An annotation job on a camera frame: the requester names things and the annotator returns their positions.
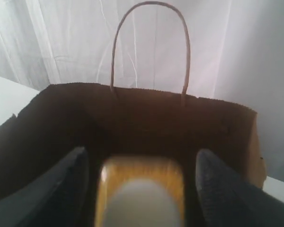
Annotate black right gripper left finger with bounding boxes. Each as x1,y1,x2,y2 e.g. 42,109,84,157
0,148,89,227

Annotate white curtain backdrop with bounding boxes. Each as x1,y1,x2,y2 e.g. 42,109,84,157
0,0,284,112

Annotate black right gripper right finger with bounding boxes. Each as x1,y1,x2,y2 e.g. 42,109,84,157
195,149,284,227

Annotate yellow millet bottle white cap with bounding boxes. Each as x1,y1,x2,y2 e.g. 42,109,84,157
94,157,185,227

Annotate brown paper bag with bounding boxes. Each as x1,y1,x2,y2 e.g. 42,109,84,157
0,0,267,227

